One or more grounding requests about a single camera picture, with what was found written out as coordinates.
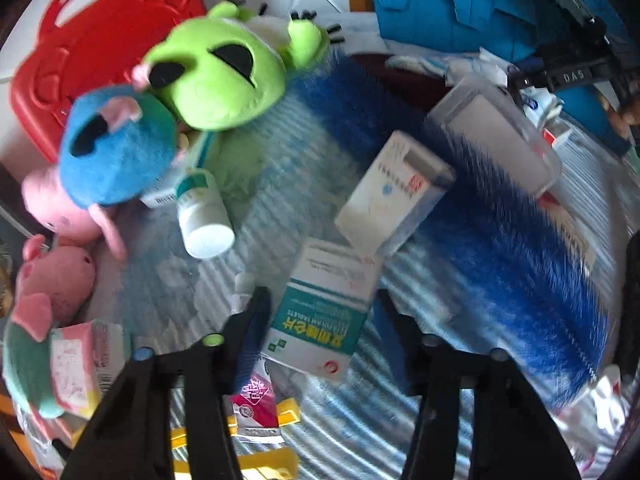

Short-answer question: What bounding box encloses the green alien plush head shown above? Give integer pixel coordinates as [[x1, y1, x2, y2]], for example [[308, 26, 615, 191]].
[[131, 0, 341, 130]]

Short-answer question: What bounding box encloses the clear plastic case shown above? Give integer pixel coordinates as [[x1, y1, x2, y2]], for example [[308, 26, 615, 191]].
[[428, 74, 562, 197]]

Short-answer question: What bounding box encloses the estazolam tablets box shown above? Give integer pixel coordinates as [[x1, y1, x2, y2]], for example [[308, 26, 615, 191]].
[[262, 238, 382, 382]]

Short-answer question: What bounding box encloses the blue bristle brush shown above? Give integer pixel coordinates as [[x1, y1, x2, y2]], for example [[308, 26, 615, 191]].
[[292, 54, 608, 406]]

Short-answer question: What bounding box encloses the pink sachet packet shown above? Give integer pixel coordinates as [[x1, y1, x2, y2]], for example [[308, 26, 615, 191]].
[[231, 356, 284, 444]]

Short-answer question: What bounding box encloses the blue fabric storage bin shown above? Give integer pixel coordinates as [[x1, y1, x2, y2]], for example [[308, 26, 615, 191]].
[[373, 0, 630, 156]]

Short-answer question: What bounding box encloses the white pill bottle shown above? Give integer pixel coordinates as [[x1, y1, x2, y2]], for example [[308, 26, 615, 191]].
[[176, 168, 235, 260]]

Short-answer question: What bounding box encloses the yellow plastic clip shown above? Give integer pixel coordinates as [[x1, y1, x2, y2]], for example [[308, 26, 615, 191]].
[[169, 396, 303, 480]]

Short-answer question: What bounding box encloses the blue plush toy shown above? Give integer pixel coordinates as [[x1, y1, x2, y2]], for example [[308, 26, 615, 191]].
[[58, 84, 177, 209]]

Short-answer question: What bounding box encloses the white blue medicine box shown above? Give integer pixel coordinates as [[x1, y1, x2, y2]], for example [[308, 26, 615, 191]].
[[335, 130, 456, 258]]

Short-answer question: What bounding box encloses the pink tissue pack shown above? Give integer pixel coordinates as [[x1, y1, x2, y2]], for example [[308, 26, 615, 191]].
[[50, 320, 131, 419]]

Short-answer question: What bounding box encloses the pink pig plush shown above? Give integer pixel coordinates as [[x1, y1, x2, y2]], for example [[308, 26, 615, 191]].
[[11, 165, 127, 342]]

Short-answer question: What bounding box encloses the red toy suitcase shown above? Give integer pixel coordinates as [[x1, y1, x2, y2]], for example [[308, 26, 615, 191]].
[[10, 0, 206, 162]]

